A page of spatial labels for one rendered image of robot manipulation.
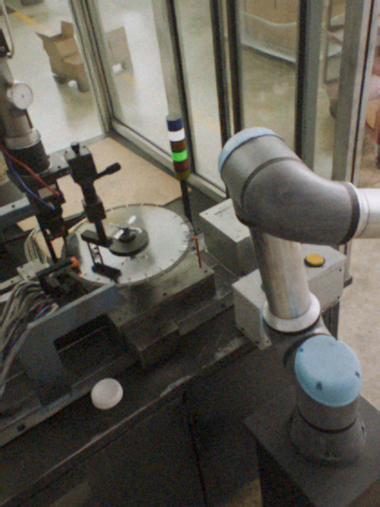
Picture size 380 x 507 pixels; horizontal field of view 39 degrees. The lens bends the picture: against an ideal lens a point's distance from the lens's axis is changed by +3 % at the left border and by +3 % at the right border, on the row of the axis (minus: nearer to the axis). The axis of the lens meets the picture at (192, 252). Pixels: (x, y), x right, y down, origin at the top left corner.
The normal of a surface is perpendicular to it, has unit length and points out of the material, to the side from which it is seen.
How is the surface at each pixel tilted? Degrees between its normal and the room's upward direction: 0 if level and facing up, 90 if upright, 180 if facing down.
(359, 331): 0
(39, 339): 90
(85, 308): 90
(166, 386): 0
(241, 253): 90
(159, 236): 0
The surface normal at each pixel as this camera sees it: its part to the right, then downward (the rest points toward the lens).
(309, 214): -0.05, 0.22
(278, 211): -0.44, 0.31
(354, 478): -0.12, -0.77
